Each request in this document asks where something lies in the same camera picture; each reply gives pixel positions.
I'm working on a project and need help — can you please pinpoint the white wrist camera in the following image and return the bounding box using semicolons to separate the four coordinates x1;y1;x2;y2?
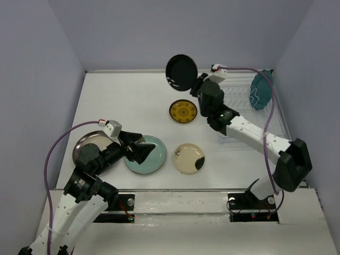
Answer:
208;64;227;84
98;119;122;139

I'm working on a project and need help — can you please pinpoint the yellow patterned plate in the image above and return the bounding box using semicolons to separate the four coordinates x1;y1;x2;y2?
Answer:
168;99;198;124

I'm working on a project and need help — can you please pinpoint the teal scalloped plate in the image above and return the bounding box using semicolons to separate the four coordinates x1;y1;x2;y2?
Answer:
249;74;272;111

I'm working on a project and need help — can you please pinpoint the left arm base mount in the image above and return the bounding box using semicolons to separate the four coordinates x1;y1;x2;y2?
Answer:
93;192;135;224

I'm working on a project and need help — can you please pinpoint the white wire dish rack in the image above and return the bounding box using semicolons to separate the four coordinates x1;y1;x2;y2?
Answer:
219;73;290;139

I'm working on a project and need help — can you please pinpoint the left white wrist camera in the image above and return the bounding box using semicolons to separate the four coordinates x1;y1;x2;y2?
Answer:
98;119;122;139

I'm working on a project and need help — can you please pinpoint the light blue floral plate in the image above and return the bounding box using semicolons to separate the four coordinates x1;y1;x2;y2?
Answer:
124;135;166;175

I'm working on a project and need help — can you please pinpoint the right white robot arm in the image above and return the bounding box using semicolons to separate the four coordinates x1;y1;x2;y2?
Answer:
190;73;312;208

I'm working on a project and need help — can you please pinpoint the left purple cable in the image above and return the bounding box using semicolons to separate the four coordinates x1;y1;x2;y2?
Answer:
44;121;106;255

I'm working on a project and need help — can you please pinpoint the beige ink-painted plate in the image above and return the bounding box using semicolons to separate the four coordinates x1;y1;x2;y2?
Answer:
172;143;205;174

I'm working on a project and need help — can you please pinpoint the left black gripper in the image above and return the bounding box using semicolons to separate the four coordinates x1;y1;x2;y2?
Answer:
95;129;156;174

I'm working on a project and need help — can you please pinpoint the black plate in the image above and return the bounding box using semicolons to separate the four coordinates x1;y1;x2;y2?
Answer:
165;54;198;91

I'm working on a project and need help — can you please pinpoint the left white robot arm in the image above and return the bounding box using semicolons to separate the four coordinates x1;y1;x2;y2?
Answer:
19;131;155;254

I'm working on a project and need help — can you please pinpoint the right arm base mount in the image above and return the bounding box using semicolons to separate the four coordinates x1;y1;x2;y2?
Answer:
226;193;279;223

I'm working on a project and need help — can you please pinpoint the silver rimmed plate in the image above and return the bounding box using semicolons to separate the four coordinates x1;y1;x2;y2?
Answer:
72;131;119;175

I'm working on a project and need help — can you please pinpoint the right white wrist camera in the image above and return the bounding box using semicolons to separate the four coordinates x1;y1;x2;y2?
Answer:
208;64;227;84

